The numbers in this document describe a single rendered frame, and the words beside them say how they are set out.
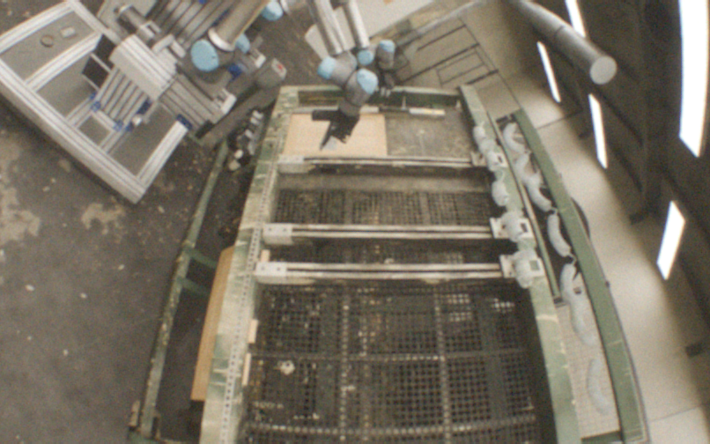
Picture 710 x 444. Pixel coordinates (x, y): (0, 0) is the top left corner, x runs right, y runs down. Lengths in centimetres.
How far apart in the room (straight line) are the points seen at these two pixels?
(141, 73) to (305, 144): 95
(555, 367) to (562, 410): 16
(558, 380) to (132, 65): 197
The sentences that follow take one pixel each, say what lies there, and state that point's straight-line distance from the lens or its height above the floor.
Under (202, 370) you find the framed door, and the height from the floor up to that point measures 32.
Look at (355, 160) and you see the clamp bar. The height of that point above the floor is 125.
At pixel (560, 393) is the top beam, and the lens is 134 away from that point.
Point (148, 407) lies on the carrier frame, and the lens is 187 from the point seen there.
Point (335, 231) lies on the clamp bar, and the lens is 142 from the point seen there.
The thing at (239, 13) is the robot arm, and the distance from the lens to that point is 119.
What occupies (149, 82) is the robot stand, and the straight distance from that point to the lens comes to 144.
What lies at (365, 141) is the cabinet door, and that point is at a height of 126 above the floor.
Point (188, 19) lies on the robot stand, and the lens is 162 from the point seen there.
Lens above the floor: 192
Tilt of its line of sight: 28 degrees down
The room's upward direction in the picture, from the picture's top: 68 degrees clockwise
